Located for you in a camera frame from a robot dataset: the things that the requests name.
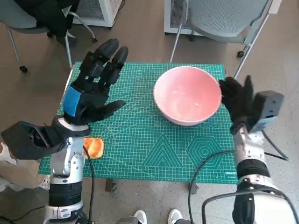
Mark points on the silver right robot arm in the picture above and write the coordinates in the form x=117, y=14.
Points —
x=250, y=149

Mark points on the white mesh-door cabinet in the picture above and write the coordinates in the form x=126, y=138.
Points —
x=102, y=11
x=174, y=14

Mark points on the person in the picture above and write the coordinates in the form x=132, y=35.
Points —
x=14, y=172

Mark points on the long striped toy bread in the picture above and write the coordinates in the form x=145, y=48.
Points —
x=95, y=147

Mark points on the green cutting mat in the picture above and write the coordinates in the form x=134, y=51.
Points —
x=140, y=130

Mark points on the white shoe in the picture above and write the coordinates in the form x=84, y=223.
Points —
x=175, y=217
x=140, y=217

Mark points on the bare left robot hand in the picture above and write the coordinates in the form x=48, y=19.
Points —
x=87, y=98

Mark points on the black garment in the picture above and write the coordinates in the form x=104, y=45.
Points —
x=46, y=14

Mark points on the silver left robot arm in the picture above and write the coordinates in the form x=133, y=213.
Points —
x=65, y=161

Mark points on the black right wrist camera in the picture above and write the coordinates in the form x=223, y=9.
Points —
x=271, y=102

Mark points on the person's white sneaker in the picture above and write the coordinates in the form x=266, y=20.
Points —
x=45, y=182

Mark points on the teal-grey seat chair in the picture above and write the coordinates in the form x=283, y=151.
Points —
x=14, y=16

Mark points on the pink bowl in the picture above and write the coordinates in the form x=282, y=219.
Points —
x=187, y=98

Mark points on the gloved right robot hand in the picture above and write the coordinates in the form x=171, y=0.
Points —
x=238, y=102

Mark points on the grey mesh-back chair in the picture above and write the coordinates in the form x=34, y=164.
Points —
x=222, y=16

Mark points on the black table bracket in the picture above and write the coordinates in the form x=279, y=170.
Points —
x=194, y=189
x=110, y=186

